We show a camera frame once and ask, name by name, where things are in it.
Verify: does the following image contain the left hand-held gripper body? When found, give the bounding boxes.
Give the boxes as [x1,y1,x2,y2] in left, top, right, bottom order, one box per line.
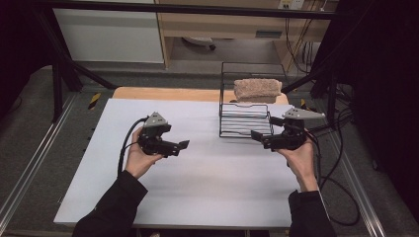
[137,112,181,158]

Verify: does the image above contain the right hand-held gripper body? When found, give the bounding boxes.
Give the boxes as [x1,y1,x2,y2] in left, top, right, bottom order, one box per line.
[263,108,326,152]

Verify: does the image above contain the brown towel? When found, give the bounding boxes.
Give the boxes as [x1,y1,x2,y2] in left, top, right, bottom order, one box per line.
[233,77,284,105]

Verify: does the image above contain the black wire rack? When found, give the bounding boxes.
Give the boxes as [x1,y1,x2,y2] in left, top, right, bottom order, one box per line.
[218,61,285,139]

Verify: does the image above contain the person's right hand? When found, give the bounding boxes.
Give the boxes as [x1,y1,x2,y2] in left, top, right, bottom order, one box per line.
[276,135,320,194]

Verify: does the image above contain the person's left hand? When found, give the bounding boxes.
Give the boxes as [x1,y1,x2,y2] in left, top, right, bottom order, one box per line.
[125,126,164,181]

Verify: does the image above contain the black metal stand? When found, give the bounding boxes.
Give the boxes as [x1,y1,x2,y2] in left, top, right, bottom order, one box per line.
[281,65,341,130]
[33,9,119,123]

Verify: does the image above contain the white power strip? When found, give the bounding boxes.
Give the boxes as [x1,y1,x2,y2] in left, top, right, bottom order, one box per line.
[181,36,217,51]

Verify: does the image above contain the white cabinet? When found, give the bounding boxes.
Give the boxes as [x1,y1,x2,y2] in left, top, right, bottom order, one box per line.
[52,0,165,64]

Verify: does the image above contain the black curtain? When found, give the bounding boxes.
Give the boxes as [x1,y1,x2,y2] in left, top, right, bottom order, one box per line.
[324,0,419,213]
[0,0,55,117]

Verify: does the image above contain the wooden desk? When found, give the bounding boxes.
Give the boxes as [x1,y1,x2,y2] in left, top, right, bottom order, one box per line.
[154,0,339,71]

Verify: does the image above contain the black metal crossbar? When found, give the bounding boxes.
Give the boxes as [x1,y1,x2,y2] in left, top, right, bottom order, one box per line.
[33,0,338,20]

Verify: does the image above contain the bundle of black floor cables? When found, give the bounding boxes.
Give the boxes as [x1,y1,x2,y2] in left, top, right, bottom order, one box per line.
[309,108,356,140]

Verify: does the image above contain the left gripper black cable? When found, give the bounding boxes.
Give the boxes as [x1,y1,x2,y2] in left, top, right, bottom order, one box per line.
[117,116,150,178]

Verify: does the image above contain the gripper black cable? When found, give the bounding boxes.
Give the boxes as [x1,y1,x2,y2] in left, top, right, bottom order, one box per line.
[306,128,361,227]
[117,116,150,178]

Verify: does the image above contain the hanging black cables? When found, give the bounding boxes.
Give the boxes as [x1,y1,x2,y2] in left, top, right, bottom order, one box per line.
[284,17,314,75]

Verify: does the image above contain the aluminium floor rail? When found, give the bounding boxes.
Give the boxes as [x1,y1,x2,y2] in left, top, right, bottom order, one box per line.
[0,93,79,225]
[328,130,387,237]

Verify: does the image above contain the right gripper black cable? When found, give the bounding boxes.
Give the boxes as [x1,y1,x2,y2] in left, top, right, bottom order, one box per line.
[306,128,361,227]

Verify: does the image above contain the white wall outlet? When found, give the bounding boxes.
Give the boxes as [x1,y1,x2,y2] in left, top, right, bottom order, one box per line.
[278,0,306,11]

